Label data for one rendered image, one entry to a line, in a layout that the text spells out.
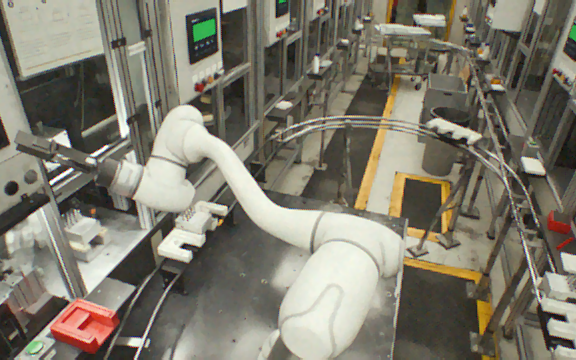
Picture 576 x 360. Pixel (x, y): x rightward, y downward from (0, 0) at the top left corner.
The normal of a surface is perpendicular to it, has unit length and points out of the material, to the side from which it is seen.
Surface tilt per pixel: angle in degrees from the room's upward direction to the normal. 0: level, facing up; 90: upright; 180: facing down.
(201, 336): 0
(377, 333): 0
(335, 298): 24
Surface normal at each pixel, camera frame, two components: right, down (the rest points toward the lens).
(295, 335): -0.41, 0.39
